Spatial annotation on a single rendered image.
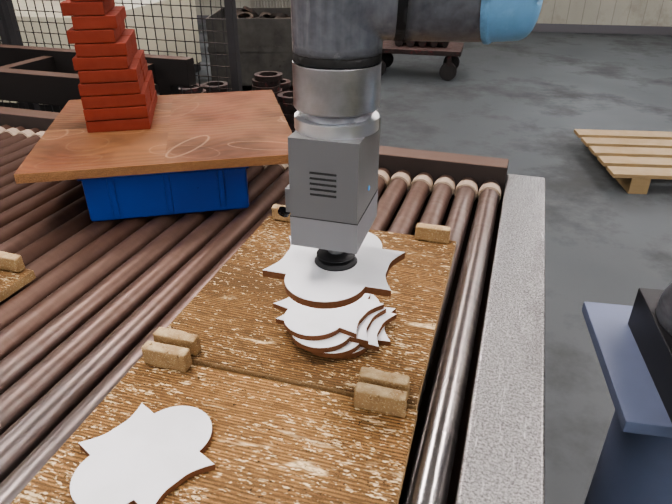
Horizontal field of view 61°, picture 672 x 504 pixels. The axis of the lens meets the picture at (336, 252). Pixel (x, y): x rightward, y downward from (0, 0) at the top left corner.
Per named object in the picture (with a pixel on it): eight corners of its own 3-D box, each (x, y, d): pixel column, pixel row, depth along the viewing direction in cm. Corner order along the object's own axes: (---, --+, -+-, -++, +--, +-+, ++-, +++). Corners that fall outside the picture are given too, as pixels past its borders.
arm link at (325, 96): (278, 66, 46) (310, 49, 52) (281, 123, 48) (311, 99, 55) (370, 73, 44) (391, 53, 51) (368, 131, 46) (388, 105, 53)
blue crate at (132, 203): (241, 156, 139) (238, 116, 134) (252, 209, 113) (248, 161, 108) (108, 166, 134) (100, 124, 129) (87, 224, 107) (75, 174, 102)
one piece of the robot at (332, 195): (289, 68, 54) (295, 222, 62) (252, 91, 47) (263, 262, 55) (390, 75, 52) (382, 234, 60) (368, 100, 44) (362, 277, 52)
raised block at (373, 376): (410, 392, 66) (411, 374, 65) (407, 403, 65) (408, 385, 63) (360, 382, 68) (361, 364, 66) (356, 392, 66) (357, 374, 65)
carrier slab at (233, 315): (455, 248, 99) (456, 240, 99) (415, 416, 65) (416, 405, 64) (269, 222, 108) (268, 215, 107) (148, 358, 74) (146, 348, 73)
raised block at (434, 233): (450, 240, 99) (451, 225, 97) (448, 245, 97) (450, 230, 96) (415, 235, 100) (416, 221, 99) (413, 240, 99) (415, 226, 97)
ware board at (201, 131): (272, 96, 150) (271, 89, 149) (302, 162, 107) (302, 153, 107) (70, 107, 141) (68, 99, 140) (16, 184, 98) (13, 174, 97)
